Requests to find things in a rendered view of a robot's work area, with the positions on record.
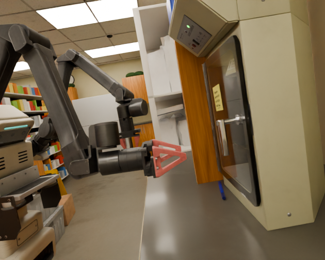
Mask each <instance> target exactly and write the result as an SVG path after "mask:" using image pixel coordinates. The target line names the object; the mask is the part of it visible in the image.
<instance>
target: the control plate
mask: <svg viewBox="0 0 325 260"><path fill-rule="evenodd" d="M187 25H188V26H190V28H188V27H187ZM185 31H187V32H188V33H186V32H185ZM199 32H201V33H202V35H199ZM198 35H199V36H200V37H199V38H198ZM211 36H212V35H211V34H210V33H208V32H207V31H206V30H204V29H203V28H202V27H201V26H199V25H198V24H197V23H195V22H194V21H193V20H191V19H190V18H189V17H187V16H186V15H184V17H183V20H182V23H181V26H180V30H179V32H178V36H177V39H178V40H179V41H181V42H182V43H183V44H184V45H186V46H187V47H188V48H190V49H191V50H193V51H194V52H195V53H197V54H198V53H199V51H200V50H201V49H202V48H203V46H204V45H205V44H206V43H207V41H208V40H209V39H210V37H211ZM196 38H198V39H199V40H196ZM193 39H194V40H196V41H197V42H198V43H199V45H197V44H195V43H194V42H193ZM192 44H194V45H195V46H196V47H193V46H192ZM191 47H193V48H194V49H192V48H191Z"/></svg>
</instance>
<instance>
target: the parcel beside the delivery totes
mask: <svg viewBox="0 0 325 260"><path fill-rule="evenodd" d="M59 205H63V218H64V226H68V224H69V223H70V221H71V219H72V217H73V216H74V214H75V207H74V202H73V198H72V194H66V195H63V196H61V200H60V202H59Z"/></svg>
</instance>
